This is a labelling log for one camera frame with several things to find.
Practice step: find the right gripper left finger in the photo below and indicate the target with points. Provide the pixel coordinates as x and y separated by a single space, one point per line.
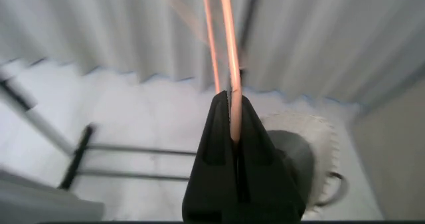
209 184

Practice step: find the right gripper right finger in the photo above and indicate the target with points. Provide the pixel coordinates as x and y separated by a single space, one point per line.
265 184

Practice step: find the pink clothes hanger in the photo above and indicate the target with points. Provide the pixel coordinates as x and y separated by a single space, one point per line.
232 51

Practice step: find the white laundry basket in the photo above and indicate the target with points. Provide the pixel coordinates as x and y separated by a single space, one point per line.
318 134

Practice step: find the black clothes rack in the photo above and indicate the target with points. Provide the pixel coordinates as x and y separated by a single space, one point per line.
78 154

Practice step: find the beige partition panel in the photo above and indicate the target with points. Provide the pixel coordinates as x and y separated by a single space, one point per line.
391 151

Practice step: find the white curtain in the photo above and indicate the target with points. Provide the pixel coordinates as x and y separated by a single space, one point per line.
99 24

